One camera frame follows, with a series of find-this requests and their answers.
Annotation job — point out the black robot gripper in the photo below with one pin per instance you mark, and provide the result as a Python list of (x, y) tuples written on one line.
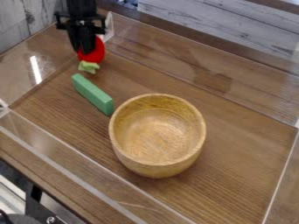
[(82, 12)]

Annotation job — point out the red plush strawberry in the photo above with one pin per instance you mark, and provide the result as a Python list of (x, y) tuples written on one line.
[(90, 60)]

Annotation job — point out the green rectangular block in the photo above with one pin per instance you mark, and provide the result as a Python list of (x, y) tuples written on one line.
[(94, 94)]

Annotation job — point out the wooden bowl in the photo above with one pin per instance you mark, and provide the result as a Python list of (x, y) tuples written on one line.
[(158, 133)]

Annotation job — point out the clear acrylic tray walls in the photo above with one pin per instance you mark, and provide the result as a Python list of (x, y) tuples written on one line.
[(53, 134)]

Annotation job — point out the black metal table frame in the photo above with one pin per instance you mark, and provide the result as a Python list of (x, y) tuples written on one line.
[(24, 200)]

